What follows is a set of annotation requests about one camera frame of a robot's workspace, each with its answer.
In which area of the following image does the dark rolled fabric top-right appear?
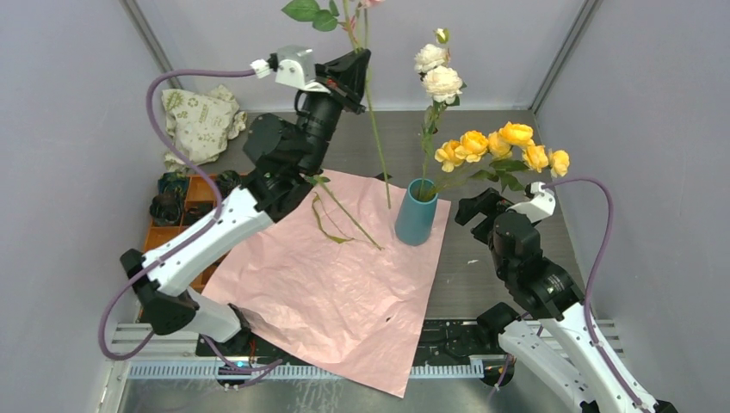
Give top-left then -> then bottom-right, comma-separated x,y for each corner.
214,170 -> 243,200

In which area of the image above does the dark rolled fabric middle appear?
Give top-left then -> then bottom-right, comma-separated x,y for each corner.
182,202 -> 214,226

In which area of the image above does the black printed ribbon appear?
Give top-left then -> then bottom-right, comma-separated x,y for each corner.
374,173 -> 392,182

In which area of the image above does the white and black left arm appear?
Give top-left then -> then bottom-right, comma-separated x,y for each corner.
121,46 -> 371,355

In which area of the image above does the large pink peony stem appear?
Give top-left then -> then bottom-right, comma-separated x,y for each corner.
281,0 -> 392,208

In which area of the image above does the orange compartment tray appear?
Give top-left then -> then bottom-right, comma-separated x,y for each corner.
142,173 -> 227,293

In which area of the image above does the dark rolled fabric top-left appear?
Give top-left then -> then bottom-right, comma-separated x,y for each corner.
157,171 -> 189,200

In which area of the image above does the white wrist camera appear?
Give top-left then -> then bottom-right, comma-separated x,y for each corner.
508,182 -> 557,225
251,45 -> 329,93

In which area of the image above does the white rose stem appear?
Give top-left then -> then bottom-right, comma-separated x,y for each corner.
414,28 -> 465,201

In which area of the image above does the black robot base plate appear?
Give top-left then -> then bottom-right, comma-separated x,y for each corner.
195,317 -> 535,367

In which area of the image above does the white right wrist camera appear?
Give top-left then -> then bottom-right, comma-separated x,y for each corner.
508,182 -> 557,225

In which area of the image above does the teal cylindrical vase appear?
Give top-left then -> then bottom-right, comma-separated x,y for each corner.
394,178 -> 438,246

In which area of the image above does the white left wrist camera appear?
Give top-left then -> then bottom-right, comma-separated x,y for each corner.
251,45 -> 329,93

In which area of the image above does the yellow rose stem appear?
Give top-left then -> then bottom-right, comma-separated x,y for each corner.
416,122 -> 571,200

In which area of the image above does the printed cream cloth bag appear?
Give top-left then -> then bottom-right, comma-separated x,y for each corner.
161,84 -> 248,165

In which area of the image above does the aluminium slotted rail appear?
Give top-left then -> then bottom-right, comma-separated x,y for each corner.
127,361 -> 484,379

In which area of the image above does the dark rolled fabric middle-left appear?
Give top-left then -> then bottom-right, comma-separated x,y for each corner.
149,193 -> 183,227

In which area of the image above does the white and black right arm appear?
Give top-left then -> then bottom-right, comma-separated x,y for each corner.
455,182 -> 676,412

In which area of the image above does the pink wrapping paper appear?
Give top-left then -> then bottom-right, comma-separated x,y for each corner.
203,170 -> 450,398

